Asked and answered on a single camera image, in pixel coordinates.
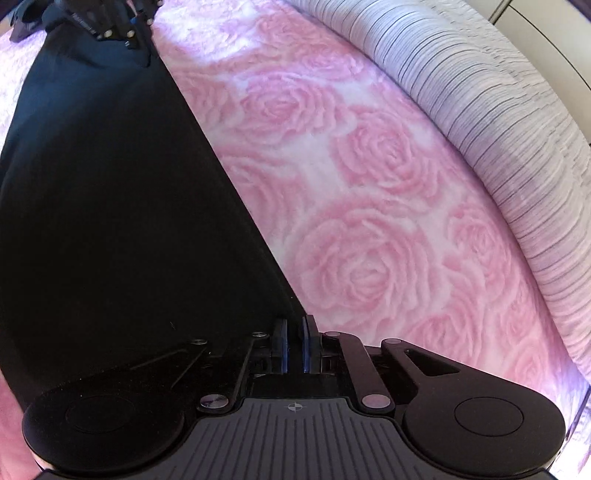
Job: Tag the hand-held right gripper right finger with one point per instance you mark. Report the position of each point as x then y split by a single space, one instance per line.
308 344

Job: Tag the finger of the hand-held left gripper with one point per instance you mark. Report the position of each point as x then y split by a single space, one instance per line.
129 37

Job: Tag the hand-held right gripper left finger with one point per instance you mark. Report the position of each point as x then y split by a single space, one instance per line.
280 344

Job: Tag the black garment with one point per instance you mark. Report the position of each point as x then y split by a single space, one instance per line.
115 207

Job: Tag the pink rose blanket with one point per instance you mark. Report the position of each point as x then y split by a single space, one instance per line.
369 207

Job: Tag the striped grey bolster pillow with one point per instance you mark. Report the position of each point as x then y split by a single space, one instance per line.
498 115

